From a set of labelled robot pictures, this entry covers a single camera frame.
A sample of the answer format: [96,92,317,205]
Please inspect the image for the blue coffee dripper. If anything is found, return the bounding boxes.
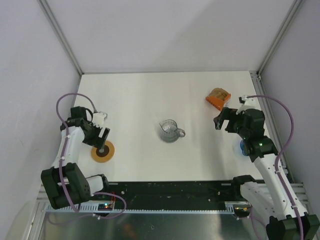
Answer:
[239,140,247,156]

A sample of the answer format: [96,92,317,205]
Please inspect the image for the grey slotted cable duct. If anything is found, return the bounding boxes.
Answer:
[44,201,251,214]

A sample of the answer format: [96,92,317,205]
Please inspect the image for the orange coffee filter box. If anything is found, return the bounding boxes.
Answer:
[205,93,231,112]

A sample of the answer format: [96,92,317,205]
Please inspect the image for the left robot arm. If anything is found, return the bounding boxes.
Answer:
[40,106,111,210]

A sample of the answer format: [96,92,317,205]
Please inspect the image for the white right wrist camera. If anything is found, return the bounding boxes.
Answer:
[236,95,256,115]

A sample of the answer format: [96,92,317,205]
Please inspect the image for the aluminium frame post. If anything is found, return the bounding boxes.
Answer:
[249,0,306,80]
[37,0,84,77]

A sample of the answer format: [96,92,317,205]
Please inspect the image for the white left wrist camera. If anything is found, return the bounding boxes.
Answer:
[92,111,108,126]

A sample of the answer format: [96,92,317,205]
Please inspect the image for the right aluminium frame post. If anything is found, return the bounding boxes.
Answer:
[249,0,306,80]

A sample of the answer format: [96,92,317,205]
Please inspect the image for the left aluminium frame post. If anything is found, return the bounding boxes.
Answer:
[37,0,84,77]

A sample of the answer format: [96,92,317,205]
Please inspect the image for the wooden dripper holder ring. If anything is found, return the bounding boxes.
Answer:
[91,141,116,164]

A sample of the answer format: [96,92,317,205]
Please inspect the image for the brown paper coffee filters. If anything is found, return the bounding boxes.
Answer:
[209,87,229,101]

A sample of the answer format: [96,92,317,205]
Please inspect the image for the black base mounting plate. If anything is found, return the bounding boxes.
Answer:
[102,180,245,211]

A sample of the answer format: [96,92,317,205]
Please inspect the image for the grey glass coffee server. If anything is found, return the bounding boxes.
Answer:
[159,119,186,143]

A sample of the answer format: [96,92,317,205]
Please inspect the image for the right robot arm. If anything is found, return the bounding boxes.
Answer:
[213,107,320,240]

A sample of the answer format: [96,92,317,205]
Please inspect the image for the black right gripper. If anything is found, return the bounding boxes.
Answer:
[213,106,250,139]

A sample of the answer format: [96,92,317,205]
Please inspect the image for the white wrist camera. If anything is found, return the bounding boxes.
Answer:
[92,111,108,126]
[236,95,256,115]

